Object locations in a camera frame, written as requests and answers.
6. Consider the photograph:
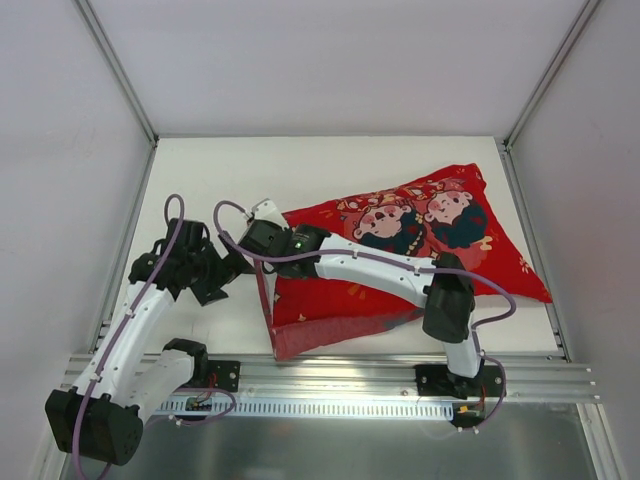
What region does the red patterned pillowcase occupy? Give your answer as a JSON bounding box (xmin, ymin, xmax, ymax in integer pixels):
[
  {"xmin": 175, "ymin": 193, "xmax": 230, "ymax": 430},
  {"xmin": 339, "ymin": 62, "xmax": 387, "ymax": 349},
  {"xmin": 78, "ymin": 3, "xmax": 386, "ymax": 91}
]
[{"xmin": 257, "ymin": 162, "xmax": 554, "ymax": 362}]

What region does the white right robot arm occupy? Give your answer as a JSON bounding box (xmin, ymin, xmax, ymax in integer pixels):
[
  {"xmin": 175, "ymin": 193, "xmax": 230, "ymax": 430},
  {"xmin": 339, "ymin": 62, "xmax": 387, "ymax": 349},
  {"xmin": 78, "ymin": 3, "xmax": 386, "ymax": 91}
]
[{"xmin": 238, "ymin": 220, "xmax": 484, "ymax": 399}]

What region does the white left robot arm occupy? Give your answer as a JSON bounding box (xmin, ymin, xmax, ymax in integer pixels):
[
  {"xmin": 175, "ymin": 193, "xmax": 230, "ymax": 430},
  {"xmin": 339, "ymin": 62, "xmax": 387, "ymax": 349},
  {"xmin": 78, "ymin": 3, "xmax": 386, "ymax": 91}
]
[{"xmin": 45, "ymin": 218, "xmax": 252, "ymax": 466}]

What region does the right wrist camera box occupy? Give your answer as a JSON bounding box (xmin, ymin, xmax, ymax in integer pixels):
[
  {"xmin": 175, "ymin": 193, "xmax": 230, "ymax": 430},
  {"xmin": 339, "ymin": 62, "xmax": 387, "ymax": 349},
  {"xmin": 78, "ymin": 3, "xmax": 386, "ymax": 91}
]
[{"xmin": 247, "ymin": 198, "xmax": 289, "ymax": 233}]

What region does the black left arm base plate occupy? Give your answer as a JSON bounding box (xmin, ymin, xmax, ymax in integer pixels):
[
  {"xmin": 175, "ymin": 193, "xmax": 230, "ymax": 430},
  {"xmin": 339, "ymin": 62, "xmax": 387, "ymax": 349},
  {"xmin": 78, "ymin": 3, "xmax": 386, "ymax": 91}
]
[{"xmin": 181, "ymin": 360, "xmax": 241, "ymax": 393}]

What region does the white slotted cable duct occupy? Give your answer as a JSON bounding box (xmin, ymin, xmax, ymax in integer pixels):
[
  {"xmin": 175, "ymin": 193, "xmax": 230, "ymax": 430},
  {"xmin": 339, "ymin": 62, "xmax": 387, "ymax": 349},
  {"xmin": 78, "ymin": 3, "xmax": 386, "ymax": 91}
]
[{"xmin": 155, "ymin": 396, "xmax": 454, "ymax": 422}]

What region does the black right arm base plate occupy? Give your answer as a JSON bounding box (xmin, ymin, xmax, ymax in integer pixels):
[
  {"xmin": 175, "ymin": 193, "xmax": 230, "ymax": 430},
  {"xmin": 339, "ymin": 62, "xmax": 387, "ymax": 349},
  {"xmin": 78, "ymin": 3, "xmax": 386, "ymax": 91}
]
[{"xmin": 414, "ymin": 362, "xmax": 506, "ymax": 400}]

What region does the aluminium front rail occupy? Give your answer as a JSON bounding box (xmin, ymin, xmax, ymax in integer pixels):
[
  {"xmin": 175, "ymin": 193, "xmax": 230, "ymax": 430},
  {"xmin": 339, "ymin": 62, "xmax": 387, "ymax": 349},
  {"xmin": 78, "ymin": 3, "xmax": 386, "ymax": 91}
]
[{"xmin": 210, "ymin": 354, "xmax": 604, "ymax": 403}]

